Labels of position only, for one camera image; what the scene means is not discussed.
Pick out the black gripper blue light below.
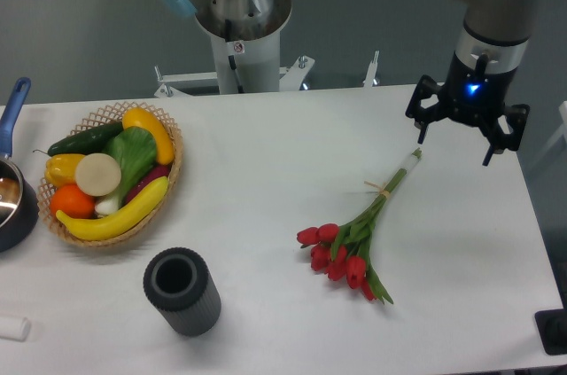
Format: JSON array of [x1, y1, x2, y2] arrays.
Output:
[[405, 54, 530, 167]]

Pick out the red tulip bouquet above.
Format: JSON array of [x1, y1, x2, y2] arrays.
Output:
[[296, 148, 423, 304]]

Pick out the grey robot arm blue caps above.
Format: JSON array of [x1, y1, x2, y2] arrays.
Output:
[[161, 0, 541, 155]]

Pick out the black device at edge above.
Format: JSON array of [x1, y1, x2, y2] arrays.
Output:
[[534, 309, 566, 355]]

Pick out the yellow squash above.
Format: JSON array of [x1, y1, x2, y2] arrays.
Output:
[[122, 107, 175, 165]]

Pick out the purple eggplant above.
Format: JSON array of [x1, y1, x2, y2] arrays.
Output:
[[124, 165, 170, 204]]

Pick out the green bok choy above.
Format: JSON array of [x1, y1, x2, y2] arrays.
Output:
[[95, 127, 157, 218]]

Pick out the dark grey ribbed vase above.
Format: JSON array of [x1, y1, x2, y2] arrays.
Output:
[[143, 247, 221, 337]]

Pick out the woven wicker basket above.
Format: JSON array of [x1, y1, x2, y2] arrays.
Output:
[[37, 101, 183, 247]]

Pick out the yellow banana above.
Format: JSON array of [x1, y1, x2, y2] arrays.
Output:
[[56, 176, 169, 241]]

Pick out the round beige disc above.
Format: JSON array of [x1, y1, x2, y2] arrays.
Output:
[[74, 153, 121, 197]]

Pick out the green cucumber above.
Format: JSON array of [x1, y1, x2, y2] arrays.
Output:
[[34, 122, 123, 157]]

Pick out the orange fruit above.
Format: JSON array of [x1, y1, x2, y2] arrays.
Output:
[[50, 184, 95, 219]]

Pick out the yellow bell pepper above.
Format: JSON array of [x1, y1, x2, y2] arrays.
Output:
[[44, 153, 85, 188]]

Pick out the white cylinder object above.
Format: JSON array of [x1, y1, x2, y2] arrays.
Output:
[[0, 315, 31, 342]]

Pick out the white frame at right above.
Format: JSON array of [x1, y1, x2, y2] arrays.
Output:
[[527, 101, 566, 176]]

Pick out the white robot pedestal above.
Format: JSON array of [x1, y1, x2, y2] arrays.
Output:
[[210, 32, 280, 95]]

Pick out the black cable on pedestal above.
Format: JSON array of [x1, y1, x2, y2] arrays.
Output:
[[223, 19, 245, 94]]

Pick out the white metal base frame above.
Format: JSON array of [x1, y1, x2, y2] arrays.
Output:
[[153, 50, 380, 98]]

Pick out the blue handled saucepan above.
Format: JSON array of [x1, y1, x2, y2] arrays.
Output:
[[1, 77, 38, 252]]

